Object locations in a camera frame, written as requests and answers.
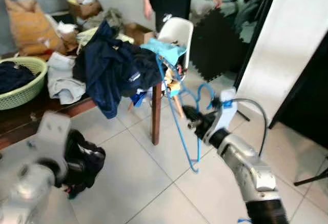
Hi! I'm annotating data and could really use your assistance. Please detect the black foam puzzle panel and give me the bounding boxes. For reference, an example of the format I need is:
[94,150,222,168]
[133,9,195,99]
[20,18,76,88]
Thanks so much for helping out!
[189,8,247,84]

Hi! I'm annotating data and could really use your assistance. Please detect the white plastic chair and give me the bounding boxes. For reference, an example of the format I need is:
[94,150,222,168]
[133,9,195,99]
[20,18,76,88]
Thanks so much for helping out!
[156,16,195,71]

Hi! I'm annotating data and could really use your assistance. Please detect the black stand legs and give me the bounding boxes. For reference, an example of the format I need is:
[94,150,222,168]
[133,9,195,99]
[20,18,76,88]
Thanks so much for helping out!
[294,167,328,187]

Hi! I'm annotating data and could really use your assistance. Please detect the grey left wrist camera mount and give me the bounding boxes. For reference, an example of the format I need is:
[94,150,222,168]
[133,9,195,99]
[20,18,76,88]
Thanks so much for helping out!
[28,112,73,176]

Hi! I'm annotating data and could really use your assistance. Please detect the person's right hand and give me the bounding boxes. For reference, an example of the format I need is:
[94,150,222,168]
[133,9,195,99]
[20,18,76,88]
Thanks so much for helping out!
[143,1,155,21]

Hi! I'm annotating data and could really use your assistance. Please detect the dark navy clothes heap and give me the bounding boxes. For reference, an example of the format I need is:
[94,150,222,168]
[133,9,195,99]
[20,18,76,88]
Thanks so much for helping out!
[0,61,37,94]

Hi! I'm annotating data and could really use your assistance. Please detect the light grey garment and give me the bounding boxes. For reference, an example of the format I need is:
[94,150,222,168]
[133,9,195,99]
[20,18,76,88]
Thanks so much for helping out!
[47,52,87,106]

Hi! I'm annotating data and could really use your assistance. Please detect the brown cardboard box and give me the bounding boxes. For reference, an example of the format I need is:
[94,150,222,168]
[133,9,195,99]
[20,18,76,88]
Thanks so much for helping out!
[66,0,104,20]
[124,23,155,46]

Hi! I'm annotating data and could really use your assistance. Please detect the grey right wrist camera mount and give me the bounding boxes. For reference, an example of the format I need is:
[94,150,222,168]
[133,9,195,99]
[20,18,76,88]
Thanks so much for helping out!
[204,88,239,146]

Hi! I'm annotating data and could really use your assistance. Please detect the grey green clothes pile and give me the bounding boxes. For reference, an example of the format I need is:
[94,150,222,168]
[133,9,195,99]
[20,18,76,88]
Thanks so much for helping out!
[189,0,262,30]

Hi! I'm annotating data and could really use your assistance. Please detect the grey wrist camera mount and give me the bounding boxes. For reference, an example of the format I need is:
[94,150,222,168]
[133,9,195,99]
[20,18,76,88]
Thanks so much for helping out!
[204,88,239,146]
[28,112,73,176]

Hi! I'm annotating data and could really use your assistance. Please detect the navy blue jacket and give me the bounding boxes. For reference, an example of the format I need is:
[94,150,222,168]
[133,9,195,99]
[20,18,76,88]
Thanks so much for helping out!
[84,19,135,120]

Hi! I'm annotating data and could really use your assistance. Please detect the orange brown sack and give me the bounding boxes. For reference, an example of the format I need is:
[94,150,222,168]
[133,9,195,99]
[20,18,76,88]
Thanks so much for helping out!
[4,0,68,58]

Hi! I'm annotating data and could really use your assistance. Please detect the olive green garment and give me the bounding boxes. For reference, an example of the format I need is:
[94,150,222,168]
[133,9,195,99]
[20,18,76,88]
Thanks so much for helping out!
[89,7,124,33]

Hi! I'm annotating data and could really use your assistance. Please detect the large white panel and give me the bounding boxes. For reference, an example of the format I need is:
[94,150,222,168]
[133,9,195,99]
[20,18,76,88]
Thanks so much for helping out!
[236,0,328,123]

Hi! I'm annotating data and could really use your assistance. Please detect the light blue clothes hanger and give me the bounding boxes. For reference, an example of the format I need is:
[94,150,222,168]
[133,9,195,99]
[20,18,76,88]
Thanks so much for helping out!
[155,54,216,175]

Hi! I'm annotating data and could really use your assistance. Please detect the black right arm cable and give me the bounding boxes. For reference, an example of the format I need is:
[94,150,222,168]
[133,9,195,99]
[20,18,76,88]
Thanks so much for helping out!
[222,98,269,158]

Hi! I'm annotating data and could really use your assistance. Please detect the dark wooden table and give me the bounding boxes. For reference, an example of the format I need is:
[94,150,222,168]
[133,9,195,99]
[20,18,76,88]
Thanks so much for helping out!
[0,78,164,151]

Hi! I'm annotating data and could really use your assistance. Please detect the teal cloth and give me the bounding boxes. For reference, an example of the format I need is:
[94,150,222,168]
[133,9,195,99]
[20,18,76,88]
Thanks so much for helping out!
[140,37,187,66]

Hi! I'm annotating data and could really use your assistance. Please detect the black cabinet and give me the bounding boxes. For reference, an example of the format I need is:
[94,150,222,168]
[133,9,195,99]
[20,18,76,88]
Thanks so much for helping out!
[269,33,328,148]

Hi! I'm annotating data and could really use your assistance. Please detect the green laundry basket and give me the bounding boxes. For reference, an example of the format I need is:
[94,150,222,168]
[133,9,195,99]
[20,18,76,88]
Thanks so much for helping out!
[0,56,48,111]

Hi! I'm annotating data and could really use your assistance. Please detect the black crumpled garment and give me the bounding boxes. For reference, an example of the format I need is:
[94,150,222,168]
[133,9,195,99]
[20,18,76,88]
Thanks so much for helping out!
[117,42,165,94]

